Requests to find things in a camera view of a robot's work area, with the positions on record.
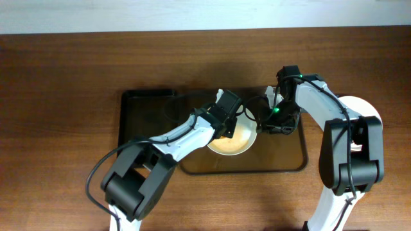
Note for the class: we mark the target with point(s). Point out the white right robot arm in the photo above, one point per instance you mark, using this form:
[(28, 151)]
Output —
[(351, 153)]

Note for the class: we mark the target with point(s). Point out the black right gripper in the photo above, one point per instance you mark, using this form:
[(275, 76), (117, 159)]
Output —
[(273, 129)]

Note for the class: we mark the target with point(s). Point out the white plate with orange sauce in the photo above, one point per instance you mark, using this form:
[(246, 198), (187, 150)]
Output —
[(244, 136)]

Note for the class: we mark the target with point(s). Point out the white plate with brown smear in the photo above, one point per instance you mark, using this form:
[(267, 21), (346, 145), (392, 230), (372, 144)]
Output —
[(364, 108)]

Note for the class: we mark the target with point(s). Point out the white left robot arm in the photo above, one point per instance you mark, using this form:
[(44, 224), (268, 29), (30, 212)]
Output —
[(143, 168)]

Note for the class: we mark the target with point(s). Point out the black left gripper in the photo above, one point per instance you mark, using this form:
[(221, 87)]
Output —
[(231, 125)]

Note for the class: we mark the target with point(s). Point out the small dark brown tray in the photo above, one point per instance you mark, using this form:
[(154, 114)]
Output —
[(142, 114)]

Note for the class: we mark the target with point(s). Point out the large dark brown tray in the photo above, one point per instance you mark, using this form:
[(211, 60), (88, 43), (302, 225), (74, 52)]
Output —
[(270, 153)]

